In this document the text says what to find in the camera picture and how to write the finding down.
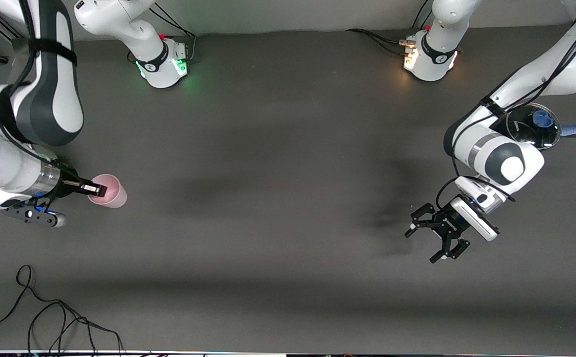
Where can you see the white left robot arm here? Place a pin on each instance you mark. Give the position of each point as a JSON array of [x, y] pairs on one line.
[[501, 158]]

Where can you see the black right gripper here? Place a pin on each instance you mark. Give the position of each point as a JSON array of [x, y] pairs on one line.
[[68, 183]]

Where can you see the dark grey table mat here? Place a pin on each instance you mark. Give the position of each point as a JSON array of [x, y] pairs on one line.
[[288, 223]]

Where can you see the pink plastic cup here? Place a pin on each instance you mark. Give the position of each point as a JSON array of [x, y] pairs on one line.
[[117, 196]]

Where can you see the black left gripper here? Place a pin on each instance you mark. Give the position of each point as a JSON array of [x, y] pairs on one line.
[[445, 222]]

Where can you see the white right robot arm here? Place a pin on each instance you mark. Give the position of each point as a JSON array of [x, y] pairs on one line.
[[45, 99]]

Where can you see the glass lid with blue knob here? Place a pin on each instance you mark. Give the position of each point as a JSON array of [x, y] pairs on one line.
[[541, 131]]

